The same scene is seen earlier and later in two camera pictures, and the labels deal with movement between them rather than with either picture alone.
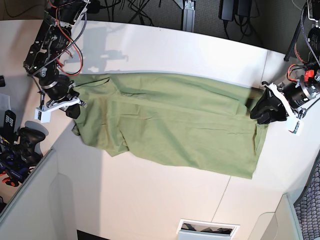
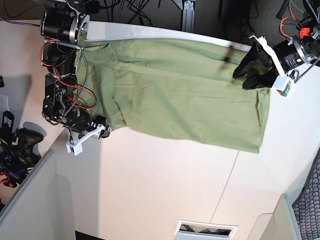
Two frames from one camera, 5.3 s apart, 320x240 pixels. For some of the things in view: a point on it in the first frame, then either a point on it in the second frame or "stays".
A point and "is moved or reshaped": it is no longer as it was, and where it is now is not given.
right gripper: (293, 95) → (286, 56)
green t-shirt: (189, 120) is moved or reshaped
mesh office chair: (307, 204) stays
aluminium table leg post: (189, 16) stays
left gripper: (57, 90) → (80, 119)
